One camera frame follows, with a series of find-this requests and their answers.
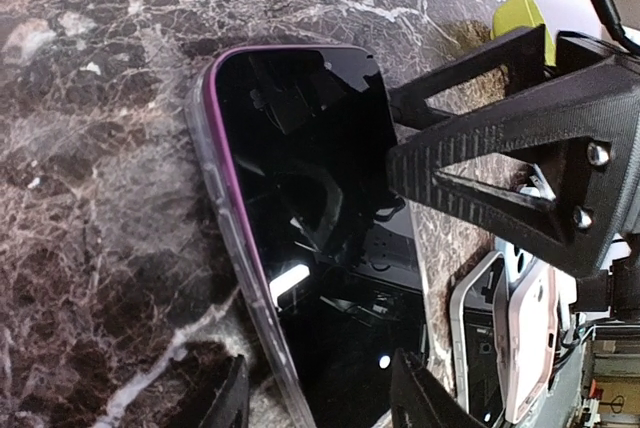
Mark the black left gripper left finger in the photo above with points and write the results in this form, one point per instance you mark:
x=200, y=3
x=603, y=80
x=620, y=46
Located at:
x=230, y=408

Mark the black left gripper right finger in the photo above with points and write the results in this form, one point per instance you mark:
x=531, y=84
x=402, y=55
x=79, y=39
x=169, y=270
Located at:
x=419, y=400

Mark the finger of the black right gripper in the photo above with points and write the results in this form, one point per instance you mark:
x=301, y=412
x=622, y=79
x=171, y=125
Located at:
x=521, y=51
x=553, y=169

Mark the clear magsafe phone case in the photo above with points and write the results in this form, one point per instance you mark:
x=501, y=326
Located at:
x=220, y=188

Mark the black phone light-blue edge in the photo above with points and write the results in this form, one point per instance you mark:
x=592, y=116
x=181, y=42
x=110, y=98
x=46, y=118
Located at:
x=472, y=332

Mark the light blue phone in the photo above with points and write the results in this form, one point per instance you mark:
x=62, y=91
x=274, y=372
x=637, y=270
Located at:
x=516, y=263

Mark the pink phone case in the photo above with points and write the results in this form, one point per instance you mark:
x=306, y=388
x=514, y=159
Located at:
x=532, y=325

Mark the lime green bowl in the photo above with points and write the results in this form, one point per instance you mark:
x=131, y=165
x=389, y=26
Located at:
x=512, y=14

